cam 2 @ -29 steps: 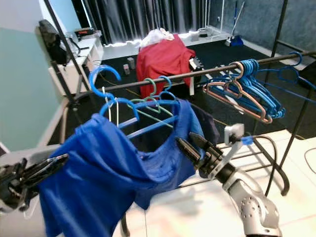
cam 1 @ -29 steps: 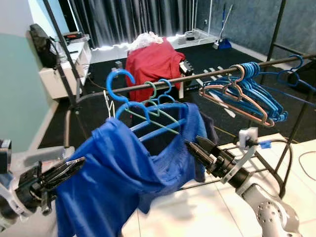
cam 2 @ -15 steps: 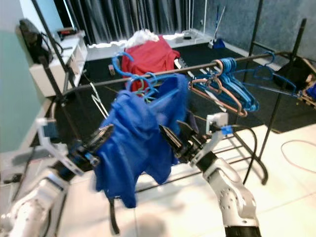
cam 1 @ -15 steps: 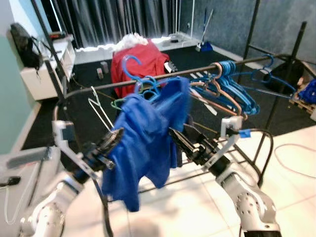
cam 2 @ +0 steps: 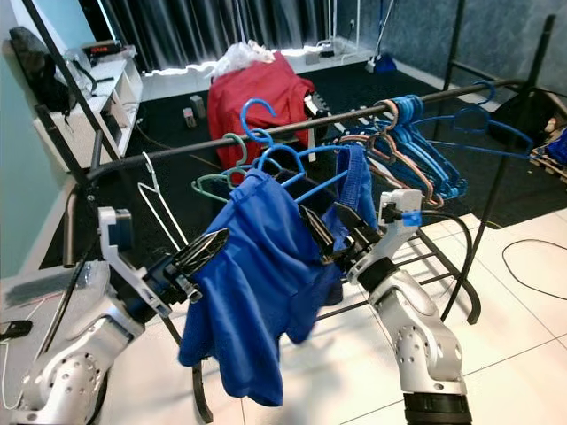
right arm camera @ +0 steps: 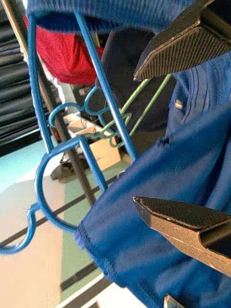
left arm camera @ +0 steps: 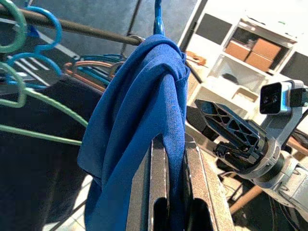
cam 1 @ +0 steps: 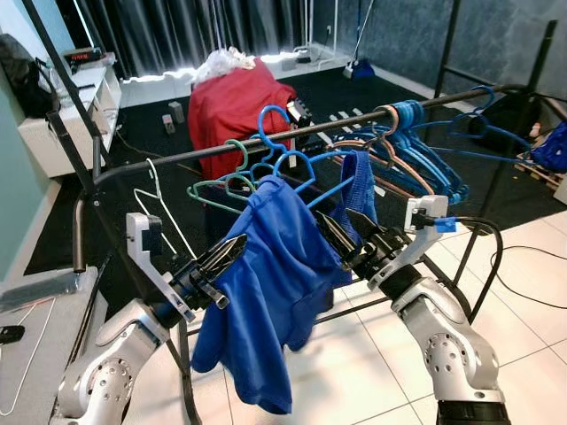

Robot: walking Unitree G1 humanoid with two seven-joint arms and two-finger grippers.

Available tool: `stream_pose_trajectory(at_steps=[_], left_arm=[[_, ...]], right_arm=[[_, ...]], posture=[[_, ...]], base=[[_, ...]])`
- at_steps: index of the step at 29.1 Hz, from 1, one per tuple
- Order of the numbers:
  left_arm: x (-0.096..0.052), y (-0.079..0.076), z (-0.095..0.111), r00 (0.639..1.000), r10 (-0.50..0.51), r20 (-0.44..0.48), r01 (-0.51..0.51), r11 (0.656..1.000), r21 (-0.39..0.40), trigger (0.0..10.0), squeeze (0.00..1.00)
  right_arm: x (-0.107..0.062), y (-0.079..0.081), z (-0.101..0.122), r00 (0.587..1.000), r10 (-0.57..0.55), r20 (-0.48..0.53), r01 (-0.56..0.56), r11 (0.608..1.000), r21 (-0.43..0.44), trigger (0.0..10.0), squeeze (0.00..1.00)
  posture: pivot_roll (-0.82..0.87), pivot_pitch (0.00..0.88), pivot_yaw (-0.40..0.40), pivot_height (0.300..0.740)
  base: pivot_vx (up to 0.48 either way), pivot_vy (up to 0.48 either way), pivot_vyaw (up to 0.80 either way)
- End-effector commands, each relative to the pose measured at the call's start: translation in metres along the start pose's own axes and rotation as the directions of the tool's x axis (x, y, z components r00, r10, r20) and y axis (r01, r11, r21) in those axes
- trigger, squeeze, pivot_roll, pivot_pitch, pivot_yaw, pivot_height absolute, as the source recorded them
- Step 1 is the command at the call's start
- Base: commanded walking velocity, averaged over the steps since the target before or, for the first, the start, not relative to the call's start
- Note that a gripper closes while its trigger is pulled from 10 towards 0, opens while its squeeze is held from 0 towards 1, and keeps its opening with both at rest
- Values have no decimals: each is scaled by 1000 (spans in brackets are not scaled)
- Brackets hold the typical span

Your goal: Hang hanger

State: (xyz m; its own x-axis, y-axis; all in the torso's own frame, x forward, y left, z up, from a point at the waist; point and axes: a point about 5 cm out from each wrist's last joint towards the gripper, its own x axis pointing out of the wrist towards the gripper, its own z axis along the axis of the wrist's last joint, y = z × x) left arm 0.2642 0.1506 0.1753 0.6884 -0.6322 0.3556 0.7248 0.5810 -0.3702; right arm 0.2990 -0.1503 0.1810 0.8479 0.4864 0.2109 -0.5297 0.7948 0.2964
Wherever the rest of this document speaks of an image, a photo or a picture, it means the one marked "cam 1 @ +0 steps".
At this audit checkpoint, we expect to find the blue shirt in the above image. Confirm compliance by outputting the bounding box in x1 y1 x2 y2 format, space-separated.
190 151 379 415

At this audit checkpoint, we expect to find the blue plastic hanger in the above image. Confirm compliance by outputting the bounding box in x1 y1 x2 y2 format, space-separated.
403 104 472 206
446 85 534 153
251 104 360 213
397 102 462 203
390 100 448 200

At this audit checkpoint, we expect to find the blue cloth bundle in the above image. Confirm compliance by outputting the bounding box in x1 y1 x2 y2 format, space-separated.
530 122 567 174

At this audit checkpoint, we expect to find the wooden pallet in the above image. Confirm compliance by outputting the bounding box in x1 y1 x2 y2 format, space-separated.
514 151 567 191

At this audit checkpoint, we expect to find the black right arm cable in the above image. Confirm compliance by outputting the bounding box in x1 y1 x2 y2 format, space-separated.
434 215 503 324

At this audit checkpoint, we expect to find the black bag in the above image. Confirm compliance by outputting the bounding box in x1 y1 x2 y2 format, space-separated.
0 34 61 119

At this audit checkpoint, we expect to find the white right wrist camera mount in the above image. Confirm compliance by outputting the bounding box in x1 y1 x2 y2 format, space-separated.
403 195 458 267

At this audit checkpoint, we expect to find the black digital clock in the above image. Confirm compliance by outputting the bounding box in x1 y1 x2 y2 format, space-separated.
64 46 105 66

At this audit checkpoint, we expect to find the red cloth cover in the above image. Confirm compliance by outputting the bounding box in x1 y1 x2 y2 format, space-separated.
187 58 299 181

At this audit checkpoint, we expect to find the grey table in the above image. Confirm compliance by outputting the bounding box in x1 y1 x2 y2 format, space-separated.
0 268 100 425

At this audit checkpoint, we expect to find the white crumpled cloth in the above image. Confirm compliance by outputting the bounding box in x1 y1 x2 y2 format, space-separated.
195 46 260 85

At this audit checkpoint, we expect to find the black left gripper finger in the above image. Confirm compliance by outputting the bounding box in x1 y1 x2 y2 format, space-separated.
202 255 242 291
197 235 249 272

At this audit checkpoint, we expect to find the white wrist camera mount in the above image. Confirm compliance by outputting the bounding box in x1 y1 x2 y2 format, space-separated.
126 212 198 324
403 195 458 267

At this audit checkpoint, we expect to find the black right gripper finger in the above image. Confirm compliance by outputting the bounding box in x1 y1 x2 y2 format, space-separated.
315 211 362 268
346 208 389 253

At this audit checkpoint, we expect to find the dark pleated curtain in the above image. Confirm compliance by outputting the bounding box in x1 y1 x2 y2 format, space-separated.
53 0 313 81

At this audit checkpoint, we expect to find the white wire hanger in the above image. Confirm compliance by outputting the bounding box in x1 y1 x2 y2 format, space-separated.
133 158 198 259

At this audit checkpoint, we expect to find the black phone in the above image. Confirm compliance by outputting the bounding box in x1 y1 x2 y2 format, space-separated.
0 325 26 344

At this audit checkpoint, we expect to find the grey brown plastic hanger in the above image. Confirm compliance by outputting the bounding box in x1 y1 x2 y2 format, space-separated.
337 111 426 197

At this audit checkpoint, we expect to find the black floor cable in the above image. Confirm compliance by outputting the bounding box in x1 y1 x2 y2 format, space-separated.
478 243 567 311

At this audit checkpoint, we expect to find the white shelf unit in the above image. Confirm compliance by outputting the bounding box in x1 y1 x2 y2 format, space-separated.
18 55 123 178

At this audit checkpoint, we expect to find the blue mop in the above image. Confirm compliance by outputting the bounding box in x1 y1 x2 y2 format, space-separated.
341 0 377 81

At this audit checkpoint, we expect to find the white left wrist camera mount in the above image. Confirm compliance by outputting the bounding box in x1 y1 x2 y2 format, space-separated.
126 212 198 324

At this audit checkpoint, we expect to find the green plastic hanger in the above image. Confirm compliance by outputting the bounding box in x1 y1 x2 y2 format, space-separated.
186 139 260 215

